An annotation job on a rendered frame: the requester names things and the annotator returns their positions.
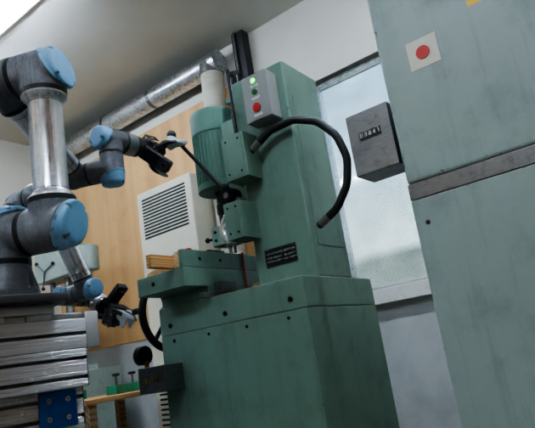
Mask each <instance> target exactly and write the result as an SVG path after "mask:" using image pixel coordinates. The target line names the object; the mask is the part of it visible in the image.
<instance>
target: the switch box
mask: <svg viewBox="0 0 535 428"><path fill-rule="evenodd" d="M252 77H254V78H255V79H256V81H255V83H257V86H255V87H253V88H256V89H257V90H258V93H257V95H260V97H259V98H257V99H254V100H252V98H253V97H255V96H257V95H255V96H254V95H252V94H251V91H252V89H253V88H251V87H250V86H251V85H253V84H255V83H253V84H252V83H251V78H252ZM241 85H242V91H243V96H244V102H245V113H246V118H247V124H248V125H250V126H253V127H256V128H260V127H264V126H266V125H268V124H270V123H272V122H274V121H277V120H279V119H282V113H281V108H280V102H279V93H278V88H277V83H276V78H275V74H274V73H272V72H271V71H269V70H267V69H262V70H259V71H258V72H257V73H255V74H253V75H251V76H248V77H246V78H245V79H243V80H241ZM254 103H259V104H260V105H261V108H260V109H259V110H258V111H257V112H255V111H253V109H252V106H253V104H254ZM261 111H262V114H260V115H258V116H256V117H255V114H256V113H259V112H261Z"/></svg>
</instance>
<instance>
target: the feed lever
mask: <svg viewBox="0 0 535 428"><path fill-rule="evenodd" d="M166 136H167V137H168V136H173V137H175V138H176V136H177V134H176V133H175V132H174V131H173V130H170V131H168V132H167V134H166ZM181 148H182V150H183V151H184V152H185V153H186V154H187V155H188V156H189V157H190V158H191V159H192V160H193V161H194V162H195V163H196V164H197V165H198V166H199V167H200V169H201V170H202V171H203V172H204V173H205V174H206V175H207V176H208V177H209V178H210V179H211V180H212V181H213V182H214V183H215V184H216V185H217V186H218V187H219V189H220V190H221V192H220V194H219V200H220V201H221V203H222V204H224V205H226V204H227V203H230V202H233V201H236V200H246V199H243V198H242V194H241V192H240V191H239V190H238V189H235V188H231V187H223V186H222V185H221V183H220V182H219V181H218V180H217V179H216V178H215V177H214V176H213V175H212V174H211V173H210V172H209V171H208V170H207V169H206V168H205V167H204V166H203V165H202V164H201V163H200V162H199V161H198V160H197V158H196V157H195V156H194V155H193V154H192V153H191V152H190V151H189V150H188V149H187V148H186V147H185V146H181ZM247 201H248V200H247Z"/></svg>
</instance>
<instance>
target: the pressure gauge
mask: <svg viewBox="0 0 535 428"><path fill-rule="evenodd" d="M152 357H153V354H152V351H151V349H150V348H149V347H148V346H139V347H137V348H135V350H134V351H133V354H132V359H133V362H134V363H135V364H136V365H137V366H144V367H145V368H149V364H150V362H151V361H152Z"/></svg>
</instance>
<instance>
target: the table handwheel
mask: <svg viewBox="0 0 535 428"><path fill-rule="evenodd" d="M147 300H148V298H140V300H139V304H138V318H139V323H140V326H141V329H142V331H143V333H144V335H145V337H146V339H147V340H148V341H149V343H150V344H151V345H152V346H153V347H155V348H156V349H158V350H160V351H162V352H163V349H162V342H160V341H158V340H159V337H160V335H161V327H160V328H159V329H158V331H157V333H156V335H155V336H154V335H153V333H152V332H151V330H150V327H149V324H148V320H147V316H146V305H147Z"/></svg>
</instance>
